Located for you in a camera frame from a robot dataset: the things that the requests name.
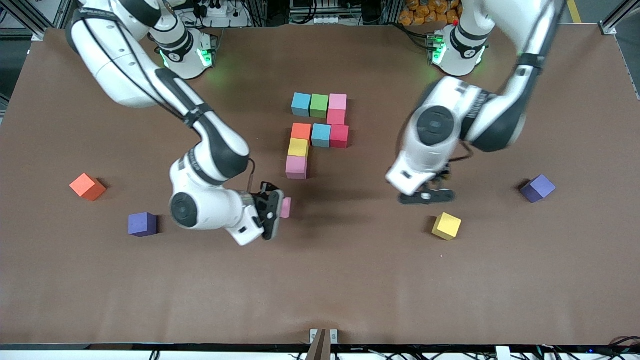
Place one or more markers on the orange foam cube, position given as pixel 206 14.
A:
pixel 301 131
pixel 87 187

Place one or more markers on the white power strip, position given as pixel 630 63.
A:
pixel 217 11

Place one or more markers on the light blue foam cube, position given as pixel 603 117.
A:
pixel 301 105
pixel 321 135

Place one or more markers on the small green-lit controller box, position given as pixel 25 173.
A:
pixel 434 45

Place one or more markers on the green foam cube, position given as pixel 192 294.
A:
pixel 319 106

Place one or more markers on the purple foam cube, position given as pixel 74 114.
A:
pixel 538 188
pixel 142 224

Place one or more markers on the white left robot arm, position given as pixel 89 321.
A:
pixel 450 130

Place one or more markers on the bag of orange items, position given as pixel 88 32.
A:
pixel 425 12

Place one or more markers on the yellow foam cube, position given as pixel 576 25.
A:
pixel 446 226
pixel 298 148

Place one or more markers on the aluminium frame profile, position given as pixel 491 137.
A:
pixel 612 25
pixel 35 27

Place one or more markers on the light pink foam cube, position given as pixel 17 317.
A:
pixel 338 101
pixel 296 167

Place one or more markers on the background equipment rack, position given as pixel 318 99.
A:
pixel 350 12

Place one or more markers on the crimson foam cube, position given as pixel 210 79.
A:
pixel 339 136
pixel 336 117

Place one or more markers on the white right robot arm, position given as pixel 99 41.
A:
pixel 200 205

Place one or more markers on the small white block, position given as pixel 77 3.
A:
pixel 503 354

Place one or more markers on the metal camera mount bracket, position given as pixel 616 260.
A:
pixel 320 347

